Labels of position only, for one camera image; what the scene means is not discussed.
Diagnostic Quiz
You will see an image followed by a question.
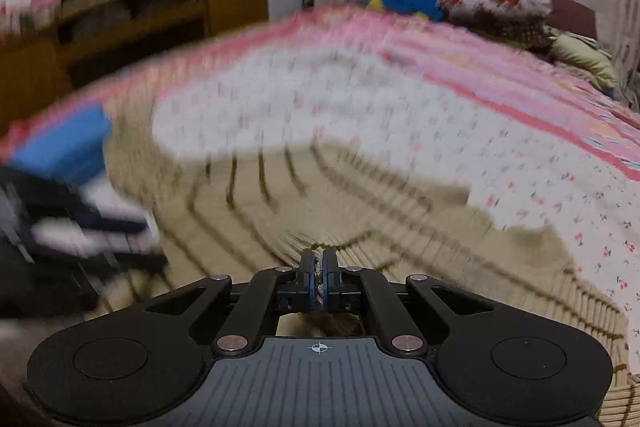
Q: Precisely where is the pale yellow cloth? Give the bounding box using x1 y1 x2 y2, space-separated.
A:
547 27 622 92

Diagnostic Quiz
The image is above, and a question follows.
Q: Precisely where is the beige striped knit sweater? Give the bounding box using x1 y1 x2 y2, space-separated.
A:
95 102 640 427

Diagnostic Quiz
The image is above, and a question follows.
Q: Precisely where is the cherry print pink bed sheet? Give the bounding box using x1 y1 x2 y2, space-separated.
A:
0 3 640 340

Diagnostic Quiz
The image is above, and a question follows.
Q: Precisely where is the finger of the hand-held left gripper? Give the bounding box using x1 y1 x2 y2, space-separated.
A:
9 103 114 186

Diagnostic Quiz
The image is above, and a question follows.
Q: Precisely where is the floral red white cushion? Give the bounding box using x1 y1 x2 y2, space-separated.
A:
436 0 554 46

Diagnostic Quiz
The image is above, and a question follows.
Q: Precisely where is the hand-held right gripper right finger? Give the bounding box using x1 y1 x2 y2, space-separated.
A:
322 247 497 356

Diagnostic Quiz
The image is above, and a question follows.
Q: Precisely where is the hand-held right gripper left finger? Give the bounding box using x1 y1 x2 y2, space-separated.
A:
144 250 317 356

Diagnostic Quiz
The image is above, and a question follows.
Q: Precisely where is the wooden cabinet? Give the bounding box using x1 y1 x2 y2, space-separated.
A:
0 0 271 120

